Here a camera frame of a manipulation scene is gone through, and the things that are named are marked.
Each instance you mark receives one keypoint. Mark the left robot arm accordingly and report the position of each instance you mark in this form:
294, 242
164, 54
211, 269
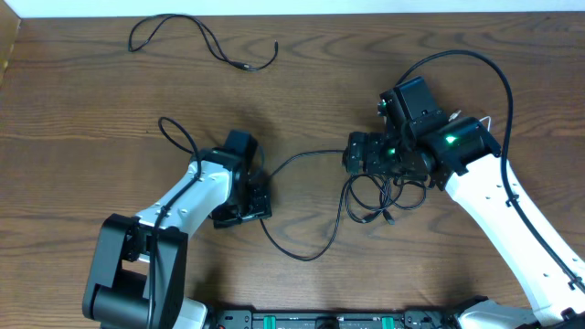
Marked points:
138, 272

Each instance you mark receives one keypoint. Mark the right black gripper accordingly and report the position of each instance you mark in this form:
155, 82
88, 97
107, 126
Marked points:
374, 142

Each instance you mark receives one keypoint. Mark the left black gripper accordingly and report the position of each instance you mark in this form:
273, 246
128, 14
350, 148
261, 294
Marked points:
262, 206

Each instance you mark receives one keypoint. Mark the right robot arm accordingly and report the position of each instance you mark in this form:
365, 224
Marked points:
462, 158

